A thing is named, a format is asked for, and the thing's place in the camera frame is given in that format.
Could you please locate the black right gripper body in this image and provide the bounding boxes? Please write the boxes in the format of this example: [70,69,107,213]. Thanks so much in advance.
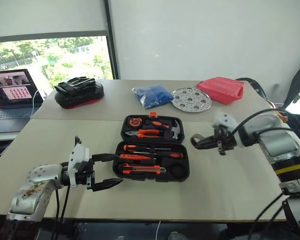
[213,126,237,156]

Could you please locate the perforated steel steamer plate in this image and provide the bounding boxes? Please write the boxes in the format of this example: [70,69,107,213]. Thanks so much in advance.
[170,87,213,114]

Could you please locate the orange strap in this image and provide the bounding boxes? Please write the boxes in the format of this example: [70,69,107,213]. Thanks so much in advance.
[264,98,288,124]

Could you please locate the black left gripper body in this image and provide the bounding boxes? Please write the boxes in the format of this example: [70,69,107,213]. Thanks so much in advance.
[76,156,96,192]

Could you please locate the pink red folded bag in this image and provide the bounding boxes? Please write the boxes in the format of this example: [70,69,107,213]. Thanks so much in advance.
[195,76,246,106]

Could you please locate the black handle orange cap screwdriver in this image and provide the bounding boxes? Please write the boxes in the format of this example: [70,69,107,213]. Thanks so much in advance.
[131,151,185,160]

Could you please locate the orange handled pliers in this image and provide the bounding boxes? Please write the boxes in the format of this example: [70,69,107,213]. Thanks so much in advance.
[125,128,164,140]

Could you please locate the black red boxing pad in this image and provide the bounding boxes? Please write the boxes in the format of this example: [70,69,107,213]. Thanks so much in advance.
[54,81,105,110]

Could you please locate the black window frame post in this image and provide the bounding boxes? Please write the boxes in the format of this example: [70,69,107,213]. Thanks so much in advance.
[103,0,119,81]

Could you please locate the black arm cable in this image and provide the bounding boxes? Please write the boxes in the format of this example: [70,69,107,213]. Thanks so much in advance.
[229,108,293,240]
[51,184,71,240]

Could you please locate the white roller blind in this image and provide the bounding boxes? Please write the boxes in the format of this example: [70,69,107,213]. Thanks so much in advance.
[0,0,109,44]

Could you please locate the black chair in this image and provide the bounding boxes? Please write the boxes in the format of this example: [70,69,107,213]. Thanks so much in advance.
[235,77,269,100]

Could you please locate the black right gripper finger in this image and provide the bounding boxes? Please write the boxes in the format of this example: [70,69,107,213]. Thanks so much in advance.
[195,141,218,151]
[197,134,216,143]

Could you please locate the dark laptop computer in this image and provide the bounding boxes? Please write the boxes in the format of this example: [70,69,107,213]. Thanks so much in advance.
[0,69,45,134]

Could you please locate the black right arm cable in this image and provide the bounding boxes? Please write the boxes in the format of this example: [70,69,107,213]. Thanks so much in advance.
[229,108,293,240]

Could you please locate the striped orange black handle screwdriver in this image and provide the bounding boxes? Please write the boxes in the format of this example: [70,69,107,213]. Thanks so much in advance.
[122,144,173,153]

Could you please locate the black gloves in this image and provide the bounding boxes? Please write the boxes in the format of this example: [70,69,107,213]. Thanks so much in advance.
[54,76,96,96]

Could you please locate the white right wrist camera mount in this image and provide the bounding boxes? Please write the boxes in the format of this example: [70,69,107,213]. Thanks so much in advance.
[213,111,239,135]

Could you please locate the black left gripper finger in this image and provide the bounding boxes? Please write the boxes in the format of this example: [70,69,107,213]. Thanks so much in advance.
[91,153,116,162]
[92,178,125,193]

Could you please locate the orange black utility knife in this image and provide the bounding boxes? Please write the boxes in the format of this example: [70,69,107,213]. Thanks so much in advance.
[122,162,167,175]

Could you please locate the black tool case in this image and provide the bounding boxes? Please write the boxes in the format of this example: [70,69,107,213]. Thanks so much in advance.
[112,112,191,183]

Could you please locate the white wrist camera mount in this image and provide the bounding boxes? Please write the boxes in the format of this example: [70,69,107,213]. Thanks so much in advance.
[67,135,91,188]
[213,111,239,135]

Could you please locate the orange black tape measure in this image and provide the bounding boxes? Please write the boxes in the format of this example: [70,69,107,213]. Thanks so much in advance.
[128,116,144,128]

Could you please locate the dark slanted stand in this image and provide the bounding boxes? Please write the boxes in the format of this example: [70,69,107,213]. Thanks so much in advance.
[283,53,300,111]

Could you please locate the thin white hanging cable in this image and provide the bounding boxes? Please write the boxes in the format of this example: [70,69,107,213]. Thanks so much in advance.
[155,220,163,240]

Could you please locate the blue plastic bag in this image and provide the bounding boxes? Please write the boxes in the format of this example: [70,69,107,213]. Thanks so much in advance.
[131,83,175,110]

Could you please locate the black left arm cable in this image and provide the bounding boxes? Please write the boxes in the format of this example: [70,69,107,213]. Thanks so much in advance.
[51,184,71,240]

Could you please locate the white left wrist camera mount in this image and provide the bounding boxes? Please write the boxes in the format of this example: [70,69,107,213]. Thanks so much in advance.
[67,135,91,188]

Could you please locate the white laptop cable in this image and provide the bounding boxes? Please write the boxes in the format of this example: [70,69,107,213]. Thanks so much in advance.
[32,88,48,111]

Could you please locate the claw hammer orange black grip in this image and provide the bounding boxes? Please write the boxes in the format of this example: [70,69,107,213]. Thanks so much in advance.
[145,119,183,140]

